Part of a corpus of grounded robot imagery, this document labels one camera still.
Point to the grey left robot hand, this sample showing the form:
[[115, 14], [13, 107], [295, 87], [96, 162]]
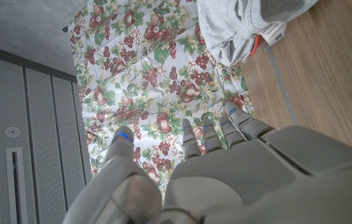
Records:
[[257, 186]]

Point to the grey shirt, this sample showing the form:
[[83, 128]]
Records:
[[235, 25]]

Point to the fruit print backdrop cloth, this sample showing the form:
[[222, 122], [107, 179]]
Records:
[[151, 87]]

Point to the white shirt care label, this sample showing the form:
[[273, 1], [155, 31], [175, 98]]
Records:
[[274, 33]]

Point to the white ceiling vent slot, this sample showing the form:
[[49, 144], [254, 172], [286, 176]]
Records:
[[15, 186]]

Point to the red bowl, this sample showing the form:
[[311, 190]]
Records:
[[255, 46]]

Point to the round white ceiling fixture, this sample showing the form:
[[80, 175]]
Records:
[[12, 132]]

